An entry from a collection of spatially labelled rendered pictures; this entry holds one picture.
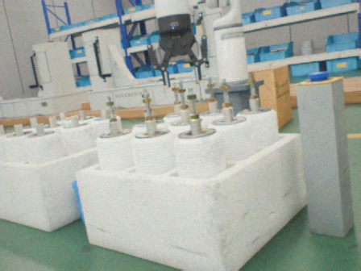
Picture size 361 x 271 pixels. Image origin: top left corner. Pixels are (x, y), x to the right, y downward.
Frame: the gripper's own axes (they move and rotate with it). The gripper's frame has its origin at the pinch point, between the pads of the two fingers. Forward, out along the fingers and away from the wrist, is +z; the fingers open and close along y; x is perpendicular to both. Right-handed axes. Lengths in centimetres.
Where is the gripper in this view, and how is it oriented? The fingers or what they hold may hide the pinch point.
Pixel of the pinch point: (182, 80)
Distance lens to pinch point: 89.8
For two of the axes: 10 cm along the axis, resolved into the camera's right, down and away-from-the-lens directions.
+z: 1.5, 9.7, 1.9
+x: 1.0, -2.0, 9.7
